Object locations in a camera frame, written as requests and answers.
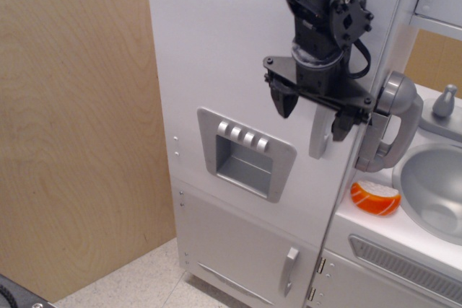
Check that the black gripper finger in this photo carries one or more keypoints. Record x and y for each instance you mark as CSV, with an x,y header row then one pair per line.
x,y
284,97
343,123

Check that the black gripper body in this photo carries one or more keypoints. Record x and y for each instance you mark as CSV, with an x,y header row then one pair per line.
x,y
330,83

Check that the silver fridge door handle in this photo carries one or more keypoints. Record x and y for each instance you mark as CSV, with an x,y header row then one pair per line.
x,y
321,131

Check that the white toy fridge door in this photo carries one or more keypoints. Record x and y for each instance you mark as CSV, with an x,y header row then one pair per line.
x,y
210,54

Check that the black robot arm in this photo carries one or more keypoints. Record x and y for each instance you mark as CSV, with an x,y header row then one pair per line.
x,y
328,28

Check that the grey toy telephone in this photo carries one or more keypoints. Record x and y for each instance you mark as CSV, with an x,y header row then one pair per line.
x,y
392,126

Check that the silver ice dispenser panel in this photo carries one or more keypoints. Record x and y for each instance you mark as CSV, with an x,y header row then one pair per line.
x,y
245,157

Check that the orange salmon sushi toy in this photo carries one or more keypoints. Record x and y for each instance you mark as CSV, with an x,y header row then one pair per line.
x,y
374,198

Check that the grey toy faucet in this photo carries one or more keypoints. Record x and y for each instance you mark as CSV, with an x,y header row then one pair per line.
x,y
441,116

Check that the silver toy sink basin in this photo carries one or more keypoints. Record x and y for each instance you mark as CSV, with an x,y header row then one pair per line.
x,y
428,177

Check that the brass cabinet hinge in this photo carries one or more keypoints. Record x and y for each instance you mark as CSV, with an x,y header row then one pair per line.
x,y
321,264
311,294

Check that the grey oven vent panel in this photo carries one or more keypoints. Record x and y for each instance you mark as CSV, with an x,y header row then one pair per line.
x,y
405,268

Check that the brass lower cabinet hinge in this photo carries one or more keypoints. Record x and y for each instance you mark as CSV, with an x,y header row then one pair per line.
x,y
311,294

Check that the white lower freezer door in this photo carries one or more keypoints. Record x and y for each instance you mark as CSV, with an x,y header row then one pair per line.
x,y
237,253

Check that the black device corner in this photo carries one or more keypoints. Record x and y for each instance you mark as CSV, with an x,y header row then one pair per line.
x,y
15,295

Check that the silver freezer door handle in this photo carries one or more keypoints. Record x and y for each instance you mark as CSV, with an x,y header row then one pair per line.
x,y
285,282

